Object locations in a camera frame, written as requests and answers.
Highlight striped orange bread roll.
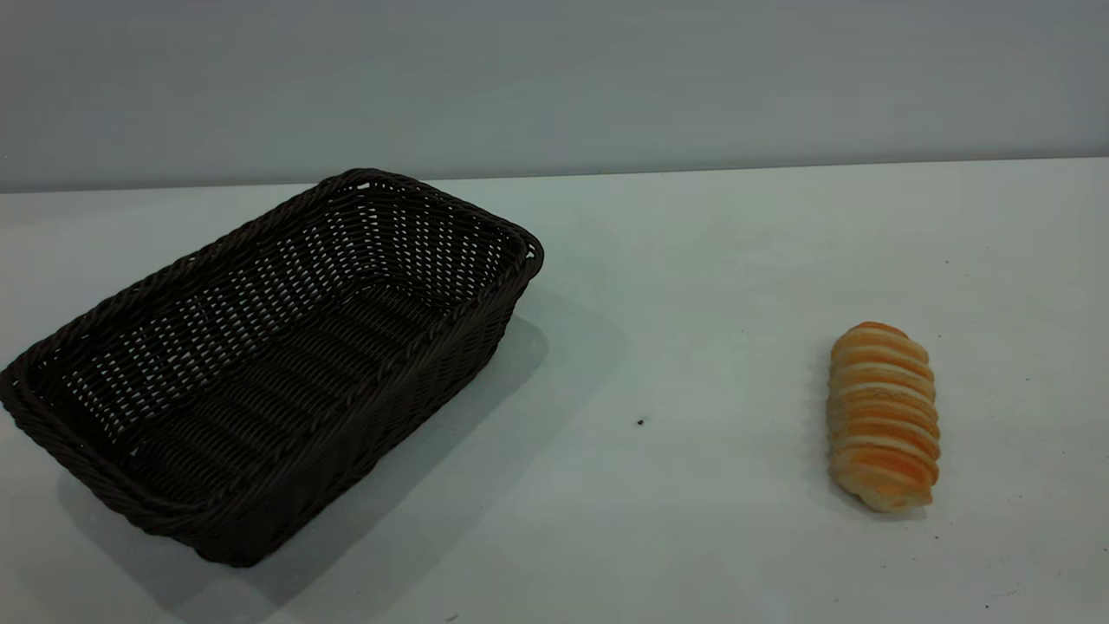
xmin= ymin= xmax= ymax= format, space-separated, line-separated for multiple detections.
xmin=826 ymin=322 xmax=942 ymax=513

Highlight black woven wicker basket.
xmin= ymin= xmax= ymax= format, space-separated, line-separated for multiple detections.
xmin=0 ymin=168 xmax=545 ymax=569

